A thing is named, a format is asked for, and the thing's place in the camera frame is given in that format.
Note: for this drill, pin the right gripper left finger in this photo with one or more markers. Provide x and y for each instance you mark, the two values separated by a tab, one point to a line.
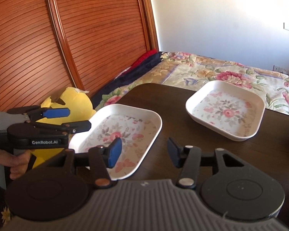
100	159

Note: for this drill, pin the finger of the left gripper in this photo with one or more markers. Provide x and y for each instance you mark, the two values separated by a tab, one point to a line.
71	128
36	112

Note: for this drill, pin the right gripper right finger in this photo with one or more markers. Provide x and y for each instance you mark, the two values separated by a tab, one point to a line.
187	158

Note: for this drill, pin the person's left hand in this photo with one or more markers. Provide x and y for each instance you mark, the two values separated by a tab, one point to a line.
18	164

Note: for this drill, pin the small floral square plate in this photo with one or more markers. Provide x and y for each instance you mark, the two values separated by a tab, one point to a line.
227	109

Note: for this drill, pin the wooden slatted headboard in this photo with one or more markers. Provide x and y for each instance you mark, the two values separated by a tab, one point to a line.
47	45

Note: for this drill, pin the dark blue red blanket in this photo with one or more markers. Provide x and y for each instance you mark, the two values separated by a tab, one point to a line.
141	66

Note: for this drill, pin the floral bedspread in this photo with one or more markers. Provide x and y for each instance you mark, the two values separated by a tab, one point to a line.
190	71

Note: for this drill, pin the white wall switch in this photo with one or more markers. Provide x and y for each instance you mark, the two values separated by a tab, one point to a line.
286	26

